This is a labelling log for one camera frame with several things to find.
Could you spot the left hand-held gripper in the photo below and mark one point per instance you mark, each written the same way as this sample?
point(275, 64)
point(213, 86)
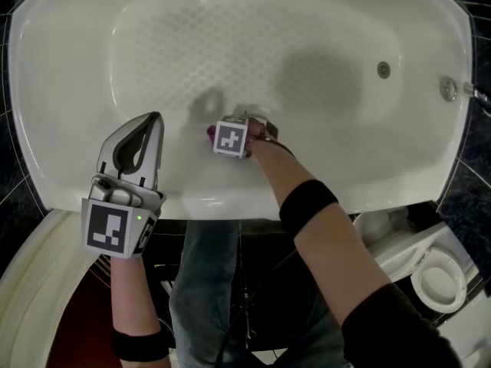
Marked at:
point(107, 228)

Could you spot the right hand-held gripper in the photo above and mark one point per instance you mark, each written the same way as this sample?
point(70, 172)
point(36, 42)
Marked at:
point(229, 138)

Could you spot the purple cleaning cloth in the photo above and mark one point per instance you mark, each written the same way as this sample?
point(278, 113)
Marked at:
point(211, 134)

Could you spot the white bathtub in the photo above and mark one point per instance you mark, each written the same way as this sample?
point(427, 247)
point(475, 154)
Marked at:
point(249, 33)

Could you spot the person's left forearm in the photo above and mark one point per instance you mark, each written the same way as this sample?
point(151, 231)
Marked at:
point(130, 293)

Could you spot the person's right forearm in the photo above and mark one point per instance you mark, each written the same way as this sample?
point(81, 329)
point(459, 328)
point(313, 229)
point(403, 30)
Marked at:
point(280, 171)

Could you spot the person's right hand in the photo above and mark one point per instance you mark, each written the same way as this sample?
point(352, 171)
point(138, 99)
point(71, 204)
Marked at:
point(256, 132)

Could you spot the person's legs in jeans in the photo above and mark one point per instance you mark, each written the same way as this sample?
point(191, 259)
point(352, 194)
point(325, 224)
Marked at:
point(203, 290)

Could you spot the round tub drain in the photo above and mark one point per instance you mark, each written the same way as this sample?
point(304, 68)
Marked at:
point(383, 69)

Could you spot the white toilet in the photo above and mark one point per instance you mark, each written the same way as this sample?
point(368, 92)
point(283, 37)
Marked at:
point(406, 244)

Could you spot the chrome tub overflow plate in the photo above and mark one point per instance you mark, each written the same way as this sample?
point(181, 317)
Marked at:
point(447, 88)

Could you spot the chrome tub spout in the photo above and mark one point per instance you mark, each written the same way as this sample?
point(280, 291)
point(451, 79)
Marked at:
point(477, 94)

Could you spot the person's dark right sleeve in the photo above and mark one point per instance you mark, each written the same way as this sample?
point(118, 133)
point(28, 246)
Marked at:
point(395, 332)

